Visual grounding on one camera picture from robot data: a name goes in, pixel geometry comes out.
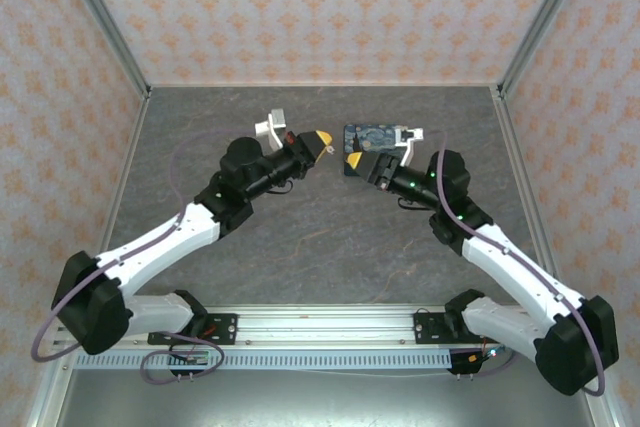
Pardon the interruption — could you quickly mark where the starry night print box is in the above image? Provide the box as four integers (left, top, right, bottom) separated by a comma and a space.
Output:
342, 122, 406, 178

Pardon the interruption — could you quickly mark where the small electronics board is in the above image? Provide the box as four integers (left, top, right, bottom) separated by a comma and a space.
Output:
464, 345, 501, 367
168, 350, 210, 367

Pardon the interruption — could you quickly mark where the aluminium table side rail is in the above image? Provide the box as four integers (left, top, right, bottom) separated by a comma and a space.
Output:
24, 96, 151, 427
491, 86, 621, 427

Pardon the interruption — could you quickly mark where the aluminium mounting rail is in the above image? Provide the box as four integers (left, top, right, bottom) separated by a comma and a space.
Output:
134, 304, 501, 348

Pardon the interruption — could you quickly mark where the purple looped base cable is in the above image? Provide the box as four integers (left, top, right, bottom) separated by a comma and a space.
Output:
139, 330, 226, 384

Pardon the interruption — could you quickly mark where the white slotted cable duct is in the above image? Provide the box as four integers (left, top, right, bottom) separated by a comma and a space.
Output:
74, 349, 454, 371

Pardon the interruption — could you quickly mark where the aluminium frame post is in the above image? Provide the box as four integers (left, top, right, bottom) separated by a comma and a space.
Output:
51, 0, 153, 100
498, 0, 597, 100

